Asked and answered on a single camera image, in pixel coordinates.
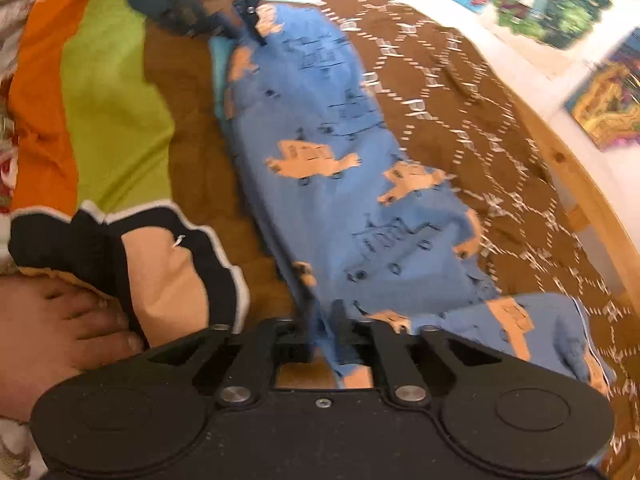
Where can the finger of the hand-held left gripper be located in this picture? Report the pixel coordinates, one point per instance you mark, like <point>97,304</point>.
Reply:
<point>250,15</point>

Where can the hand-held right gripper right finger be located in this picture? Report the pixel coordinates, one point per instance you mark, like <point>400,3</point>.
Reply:
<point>342,335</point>

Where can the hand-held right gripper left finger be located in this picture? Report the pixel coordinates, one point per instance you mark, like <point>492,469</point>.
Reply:
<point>304,332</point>

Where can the blue pants with orange print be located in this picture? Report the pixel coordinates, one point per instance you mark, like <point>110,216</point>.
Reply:
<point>340,110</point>

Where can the black and beige pant leg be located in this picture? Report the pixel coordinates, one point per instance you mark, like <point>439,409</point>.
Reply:
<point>165,280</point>

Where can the brown printed blanket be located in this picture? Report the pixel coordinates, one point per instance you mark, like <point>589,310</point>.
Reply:
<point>450,85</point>

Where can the person's bare foot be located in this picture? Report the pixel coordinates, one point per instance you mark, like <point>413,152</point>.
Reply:
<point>55,340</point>

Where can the wooden bed frame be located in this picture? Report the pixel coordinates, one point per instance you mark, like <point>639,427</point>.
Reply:
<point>560,155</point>

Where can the cartoon wall poster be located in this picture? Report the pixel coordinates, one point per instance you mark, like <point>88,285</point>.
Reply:
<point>540,0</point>

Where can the yellow wall poster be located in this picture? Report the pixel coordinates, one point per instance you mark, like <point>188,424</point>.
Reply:
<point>607,105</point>

